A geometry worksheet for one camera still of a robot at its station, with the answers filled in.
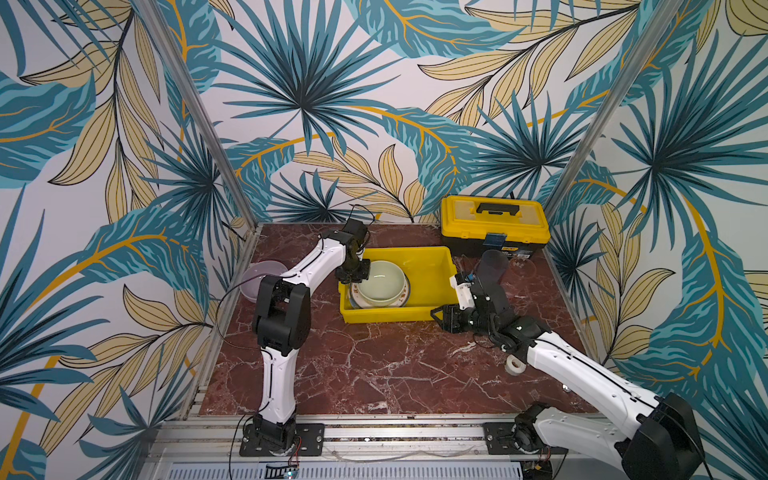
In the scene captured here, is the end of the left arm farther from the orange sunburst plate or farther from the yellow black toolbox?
the yellow black toolbox

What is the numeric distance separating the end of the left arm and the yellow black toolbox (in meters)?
0.31

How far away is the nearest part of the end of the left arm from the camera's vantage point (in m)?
0.82

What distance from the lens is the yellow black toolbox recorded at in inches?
39.2
